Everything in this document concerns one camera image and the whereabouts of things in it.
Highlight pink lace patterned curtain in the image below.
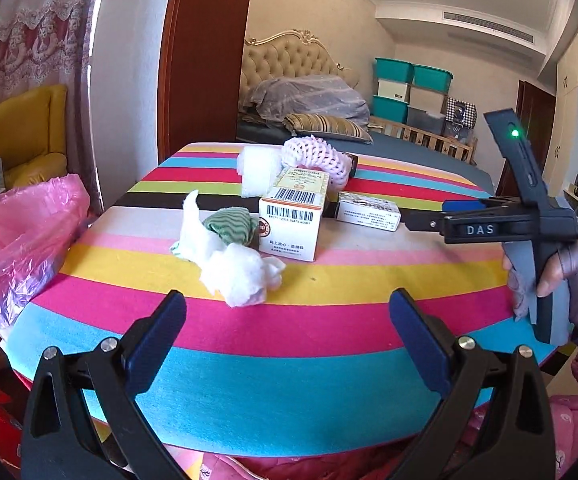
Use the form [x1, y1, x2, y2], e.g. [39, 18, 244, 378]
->
[0, 0, 97, 126]

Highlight yellow leather armchair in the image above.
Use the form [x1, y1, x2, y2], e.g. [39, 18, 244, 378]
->
[0, 85, 70, 196]

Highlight grey dotted blanket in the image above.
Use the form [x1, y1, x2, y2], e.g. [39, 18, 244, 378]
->
[249, 74, 370, 123]

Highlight small white medicine box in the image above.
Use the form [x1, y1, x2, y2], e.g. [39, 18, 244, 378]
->
[335, 195, 402, 232]

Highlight cream wardrobe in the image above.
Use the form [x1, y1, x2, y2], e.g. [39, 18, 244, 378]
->
[544, 10, 578, 211]

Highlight green striped cloth ball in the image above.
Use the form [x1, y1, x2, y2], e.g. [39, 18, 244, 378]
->
[203, 208, 258, 249]

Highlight striped pillow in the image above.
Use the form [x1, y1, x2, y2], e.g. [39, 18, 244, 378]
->
[284, 112, 374, 143]

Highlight white foam sheet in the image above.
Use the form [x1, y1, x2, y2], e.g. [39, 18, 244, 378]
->
[236, 146, 286, 197]

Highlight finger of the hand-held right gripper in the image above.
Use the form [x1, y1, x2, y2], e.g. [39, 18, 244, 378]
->
[441, 199, 490, 212]
[403, 210, 450, 233]

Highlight long white tissue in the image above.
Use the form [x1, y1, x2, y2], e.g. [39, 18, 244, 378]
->
[170, 189, 286, 308]

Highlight wooden crib rail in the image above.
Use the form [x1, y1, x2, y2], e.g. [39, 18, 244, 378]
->
[369, 116, 477, 163]

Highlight ceiling air vent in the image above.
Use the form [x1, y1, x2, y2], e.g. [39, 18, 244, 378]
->
[443, 10, 534, 43]

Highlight black white checkered bag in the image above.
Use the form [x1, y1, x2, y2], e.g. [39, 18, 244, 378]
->
[444, 96, 477, 128]

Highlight beige storage box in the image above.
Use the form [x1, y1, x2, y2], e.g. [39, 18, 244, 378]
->
[409, 86, 447, 113]

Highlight teal storage box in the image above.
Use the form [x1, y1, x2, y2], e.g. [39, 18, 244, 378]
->
[375, 57, 414, 83]
[413, 64, 454, 90]
[373, 95, 410, 122]

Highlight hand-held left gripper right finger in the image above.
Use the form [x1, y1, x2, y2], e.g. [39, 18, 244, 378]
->
[389, 287, 554, 480]

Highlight dark grey storage box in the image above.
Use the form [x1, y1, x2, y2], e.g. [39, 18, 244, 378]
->
[406, 108, 444, 136]

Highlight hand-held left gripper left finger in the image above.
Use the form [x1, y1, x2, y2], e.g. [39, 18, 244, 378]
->
[19, 289, 188, 480]

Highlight pink foam fruit net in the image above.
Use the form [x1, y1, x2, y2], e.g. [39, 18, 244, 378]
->
[283, 136, 352, 188]

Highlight dark brown door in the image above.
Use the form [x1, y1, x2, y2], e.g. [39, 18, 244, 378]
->
[496, 80, 557, 198]

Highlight white storage box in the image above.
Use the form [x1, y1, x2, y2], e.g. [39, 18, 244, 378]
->
[377, 80, 412, 100]

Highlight bed with blue sheet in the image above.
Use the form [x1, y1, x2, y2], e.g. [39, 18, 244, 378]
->
[236, 110, 494, 196]

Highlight white carton with barcode label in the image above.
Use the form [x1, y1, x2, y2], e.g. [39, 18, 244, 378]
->
[258, 166, 330, 263]

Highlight pink plastic trash bag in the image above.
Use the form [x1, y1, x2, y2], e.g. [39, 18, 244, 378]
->
[0, 173, 91, 330]

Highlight beige tufted bed headboard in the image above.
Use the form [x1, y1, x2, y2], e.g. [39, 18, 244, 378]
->
[241, 30, 360, 111]

